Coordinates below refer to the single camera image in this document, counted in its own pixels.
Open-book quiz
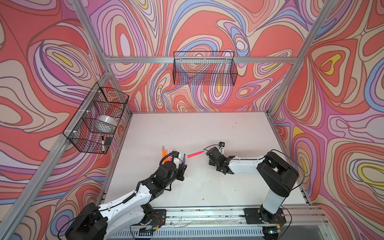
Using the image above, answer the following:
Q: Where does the orange highlighter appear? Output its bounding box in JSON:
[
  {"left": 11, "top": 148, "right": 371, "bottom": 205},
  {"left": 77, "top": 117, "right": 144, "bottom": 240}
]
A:
[
  {"left": 162, "top": 146, "right": 166, "bottom": 158},
  {"left": 165, "top": 150, "right": 169, "bottom": 162}
]

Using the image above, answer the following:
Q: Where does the pink marker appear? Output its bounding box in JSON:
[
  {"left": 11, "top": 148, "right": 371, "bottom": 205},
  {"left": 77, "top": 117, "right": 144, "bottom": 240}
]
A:
[{"left": 187, "top": 151, "right": 205, "bottom": 158}]

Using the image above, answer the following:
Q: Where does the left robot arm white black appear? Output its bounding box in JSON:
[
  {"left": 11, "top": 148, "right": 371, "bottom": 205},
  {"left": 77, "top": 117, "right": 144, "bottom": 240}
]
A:
[{"left": 59, "top": 151, "right": 187, "bottom": 240}]

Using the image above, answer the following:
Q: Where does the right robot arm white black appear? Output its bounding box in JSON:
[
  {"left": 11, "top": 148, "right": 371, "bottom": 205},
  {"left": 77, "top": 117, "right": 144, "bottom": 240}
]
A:
[{"left": 206, "top": 147, "right": 300, "bottom": 224}]

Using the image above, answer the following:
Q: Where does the black marker in basket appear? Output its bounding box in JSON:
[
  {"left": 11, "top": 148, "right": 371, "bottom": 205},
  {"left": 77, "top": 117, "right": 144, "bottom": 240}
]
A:
[{"left": 101, "top": 136, "right": 106, "bottom": 154}]

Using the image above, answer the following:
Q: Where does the white tape roll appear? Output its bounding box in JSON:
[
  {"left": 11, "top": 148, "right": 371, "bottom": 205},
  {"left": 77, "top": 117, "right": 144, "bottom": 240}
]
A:
[{"left": 95, "top": 115, "right": 118, "bottom": 127}]

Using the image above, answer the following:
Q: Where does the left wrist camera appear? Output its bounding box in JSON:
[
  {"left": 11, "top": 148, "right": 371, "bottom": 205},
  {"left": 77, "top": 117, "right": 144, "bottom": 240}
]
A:
[{"left": 171, "top": 151, "right": 183, "bottom": 169}]

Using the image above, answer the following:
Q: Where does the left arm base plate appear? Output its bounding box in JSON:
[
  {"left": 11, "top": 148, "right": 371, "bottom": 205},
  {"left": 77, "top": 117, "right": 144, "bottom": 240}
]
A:
[{"left": 133, "top": 203, "right": 167, "bottom": 228}]

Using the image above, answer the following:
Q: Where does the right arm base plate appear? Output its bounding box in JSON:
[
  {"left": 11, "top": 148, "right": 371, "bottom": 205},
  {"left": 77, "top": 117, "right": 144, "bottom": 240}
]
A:
[{"left": 243, "top": 208, "right": 287, "bottom": 226}]

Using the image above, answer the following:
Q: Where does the black wire basket left wall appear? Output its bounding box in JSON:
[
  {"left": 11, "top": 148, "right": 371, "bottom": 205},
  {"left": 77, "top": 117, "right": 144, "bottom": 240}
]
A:
[{"left": 63, "top": 83, "right": 129, "bottom": 155}]

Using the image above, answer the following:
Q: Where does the black wire basket wall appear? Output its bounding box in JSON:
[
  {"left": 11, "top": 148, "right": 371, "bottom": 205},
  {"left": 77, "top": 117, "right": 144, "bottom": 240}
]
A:
[
  {"left": 173, "top": 50, "right": 238, "bottom": 86},
  {"left": 63, "top": 83, "right": 129, "bottom": 155}
]

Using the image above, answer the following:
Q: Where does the black wire basket back wall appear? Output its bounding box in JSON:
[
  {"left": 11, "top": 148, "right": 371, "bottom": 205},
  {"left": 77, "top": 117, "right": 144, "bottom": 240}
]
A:
[{"left": 173, "top": 50, "right": 238, "bottom": 86}]

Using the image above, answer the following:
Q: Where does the aluminium front rail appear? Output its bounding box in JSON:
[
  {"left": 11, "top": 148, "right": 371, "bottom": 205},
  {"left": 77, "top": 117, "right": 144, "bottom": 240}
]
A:
[{"left": 83, "top": 205, "right": 331, "bottom": 229}]

